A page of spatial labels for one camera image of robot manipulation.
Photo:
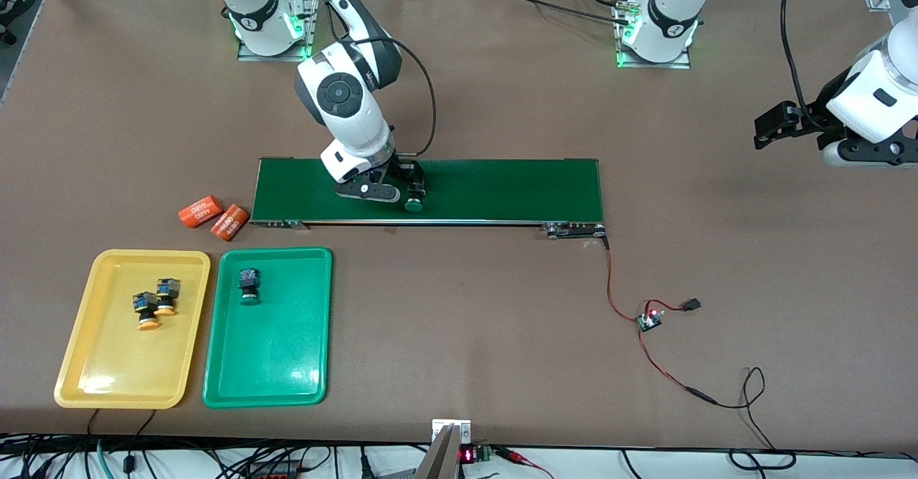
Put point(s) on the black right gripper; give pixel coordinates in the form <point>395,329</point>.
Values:
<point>406,172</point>

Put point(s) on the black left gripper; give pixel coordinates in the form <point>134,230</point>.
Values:
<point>812,120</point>

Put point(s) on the green mushroom push button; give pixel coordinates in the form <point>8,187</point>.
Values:
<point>249,298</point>
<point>413,207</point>

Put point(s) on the orange 4680 battery cylinder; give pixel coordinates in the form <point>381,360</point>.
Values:
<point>229,222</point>
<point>200,211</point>

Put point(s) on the yellow mushroom push button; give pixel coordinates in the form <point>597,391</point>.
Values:
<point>166,310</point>
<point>149,325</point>

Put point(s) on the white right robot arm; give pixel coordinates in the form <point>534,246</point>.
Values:
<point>344,106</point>

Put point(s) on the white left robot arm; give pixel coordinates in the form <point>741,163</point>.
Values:
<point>882,84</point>

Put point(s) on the green conveyor belt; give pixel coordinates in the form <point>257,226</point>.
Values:
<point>502,192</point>

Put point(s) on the black connector with red lead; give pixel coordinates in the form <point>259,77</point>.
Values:
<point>692,305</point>

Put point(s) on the green plastic tray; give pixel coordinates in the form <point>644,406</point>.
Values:
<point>269,350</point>

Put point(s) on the small black circuit board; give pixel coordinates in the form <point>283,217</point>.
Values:
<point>650,320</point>

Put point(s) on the red LED display module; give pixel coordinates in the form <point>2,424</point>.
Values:
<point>466,454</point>

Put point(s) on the red black lead with jack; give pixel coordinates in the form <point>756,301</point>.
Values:
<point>703,396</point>

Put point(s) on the red alligator clip lead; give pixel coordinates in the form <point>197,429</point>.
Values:
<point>513,455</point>

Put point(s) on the red connector block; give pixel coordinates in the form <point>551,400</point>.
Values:
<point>272,473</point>

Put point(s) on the yellow plastic tray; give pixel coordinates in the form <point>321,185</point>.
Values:
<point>129,364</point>

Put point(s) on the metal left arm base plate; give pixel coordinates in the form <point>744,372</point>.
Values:
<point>656,65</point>

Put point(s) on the metal table corner bracket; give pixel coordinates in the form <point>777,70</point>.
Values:
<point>876,0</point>

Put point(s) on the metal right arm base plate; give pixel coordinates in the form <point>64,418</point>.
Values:
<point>272,58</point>

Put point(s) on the grey metal camera mount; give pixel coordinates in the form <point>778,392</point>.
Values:
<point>441,457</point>

